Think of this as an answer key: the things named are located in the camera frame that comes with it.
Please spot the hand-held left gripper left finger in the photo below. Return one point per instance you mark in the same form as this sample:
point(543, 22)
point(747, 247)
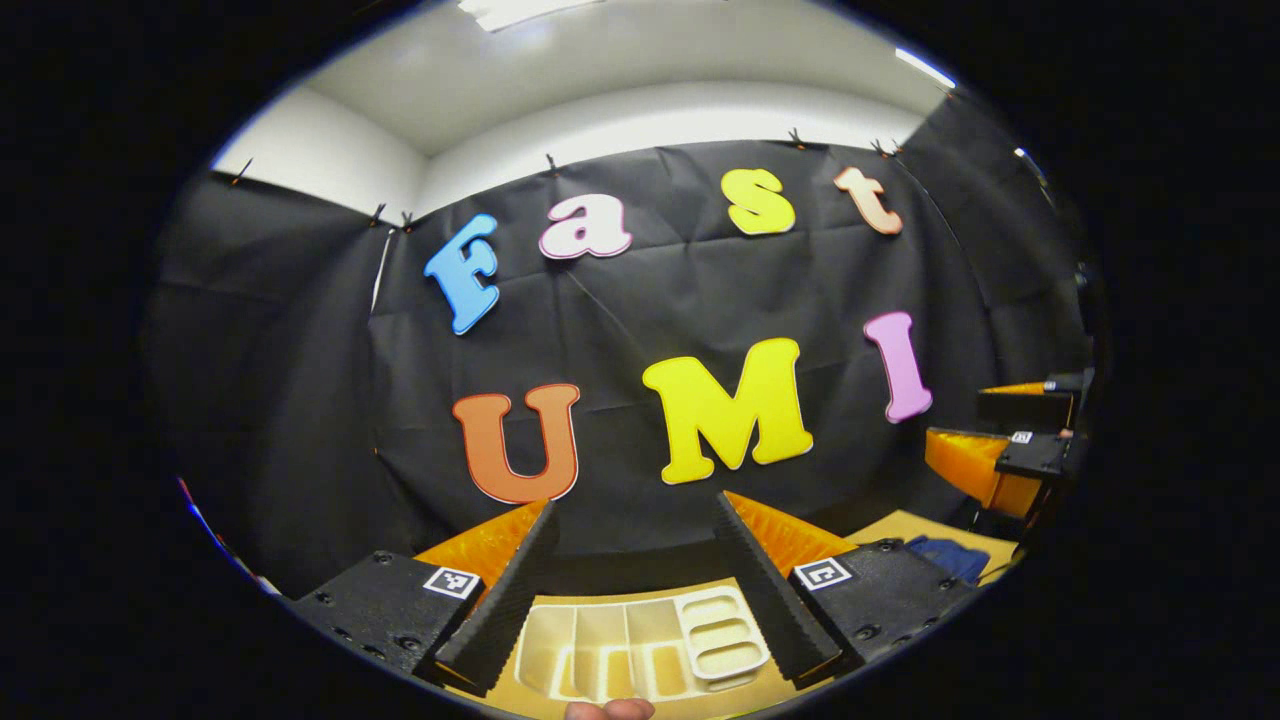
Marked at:
point(505, 610)

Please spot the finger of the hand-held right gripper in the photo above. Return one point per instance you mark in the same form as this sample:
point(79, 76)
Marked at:
point(1020, 410)
point(965, 460)

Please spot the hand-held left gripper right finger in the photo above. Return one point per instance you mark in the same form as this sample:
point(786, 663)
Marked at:
point(765, 600)

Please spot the blue schoolbag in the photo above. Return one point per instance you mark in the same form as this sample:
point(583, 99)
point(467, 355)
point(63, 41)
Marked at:
point(950, 558)

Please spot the white bookshelf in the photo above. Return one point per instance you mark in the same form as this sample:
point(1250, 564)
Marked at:
point(640, 650)

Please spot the ceiling light panel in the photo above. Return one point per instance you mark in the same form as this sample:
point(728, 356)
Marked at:
point(925, 68)
point(520, 12)

